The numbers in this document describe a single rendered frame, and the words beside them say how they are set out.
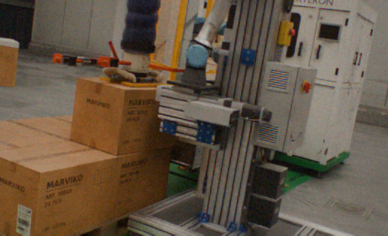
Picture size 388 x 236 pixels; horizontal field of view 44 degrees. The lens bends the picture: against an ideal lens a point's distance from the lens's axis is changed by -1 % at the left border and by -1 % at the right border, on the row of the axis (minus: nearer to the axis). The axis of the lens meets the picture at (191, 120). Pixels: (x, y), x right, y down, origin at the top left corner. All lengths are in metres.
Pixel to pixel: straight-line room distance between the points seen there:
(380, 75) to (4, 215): 10.11
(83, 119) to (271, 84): 1.17
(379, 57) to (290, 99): 9.27
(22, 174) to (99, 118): 0.65
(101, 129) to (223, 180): 0.79
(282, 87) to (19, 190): 1.46
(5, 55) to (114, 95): 1.87
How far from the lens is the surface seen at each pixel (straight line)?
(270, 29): 2.71
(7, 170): 2.63
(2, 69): 4.55
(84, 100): 3.02
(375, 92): 11.83
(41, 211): 2.53
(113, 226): 3.04
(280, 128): 2.64
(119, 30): 4.60
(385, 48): 11.83
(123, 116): 2.83
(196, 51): 2.53
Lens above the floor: 1.29
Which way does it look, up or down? 10 degrees down
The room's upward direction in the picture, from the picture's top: 9 degrees clockwise
